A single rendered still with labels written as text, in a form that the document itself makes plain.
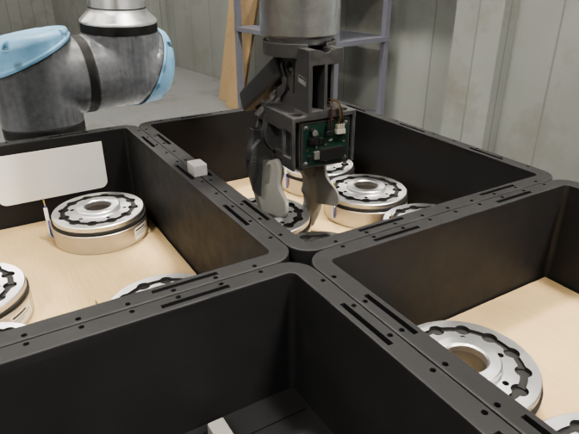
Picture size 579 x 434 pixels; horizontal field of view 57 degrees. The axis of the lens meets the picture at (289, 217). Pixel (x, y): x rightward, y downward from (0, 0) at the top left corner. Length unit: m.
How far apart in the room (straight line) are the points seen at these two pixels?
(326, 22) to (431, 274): 0.24
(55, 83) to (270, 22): 0.41
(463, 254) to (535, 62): 2.88
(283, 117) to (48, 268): 0.29
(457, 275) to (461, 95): 2.96
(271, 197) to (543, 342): 0.29
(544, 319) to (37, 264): 0.50
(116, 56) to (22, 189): 0.27
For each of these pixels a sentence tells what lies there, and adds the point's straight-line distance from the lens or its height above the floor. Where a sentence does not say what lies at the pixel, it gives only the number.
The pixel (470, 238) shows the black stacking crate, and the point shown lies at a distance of 0.48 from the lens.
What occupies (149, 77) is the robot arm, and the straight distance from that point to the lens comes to 0.89.
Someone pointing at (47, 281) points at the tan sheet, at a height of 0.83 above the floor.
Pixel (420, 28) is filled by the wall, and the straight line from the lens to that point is 3.76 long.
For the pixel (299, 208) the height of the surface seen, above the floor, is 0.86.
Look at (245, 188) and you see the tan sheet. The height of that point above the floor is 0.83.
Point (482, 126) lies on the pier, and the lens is 3.36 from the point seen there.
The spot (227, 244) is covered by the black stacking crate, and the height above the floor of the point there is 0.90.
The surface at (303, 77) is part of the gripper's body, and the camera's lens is 0.50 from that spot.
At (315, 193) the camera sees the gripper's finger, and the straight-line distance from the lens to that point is 0.61.
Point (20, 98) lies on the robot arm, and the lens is 0.84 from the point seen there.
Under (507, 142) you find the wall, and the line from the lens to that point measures 3.46.
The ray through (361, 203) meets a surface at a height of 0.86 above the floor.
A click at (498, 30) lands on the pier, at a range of 3.27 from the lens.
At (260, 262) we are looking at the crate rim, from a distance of 0.37.
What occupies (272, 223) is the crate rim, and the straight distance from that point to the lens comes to 0.42.
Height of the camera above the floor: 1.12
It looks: 26 degrees down
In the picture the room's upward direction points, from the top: straight up
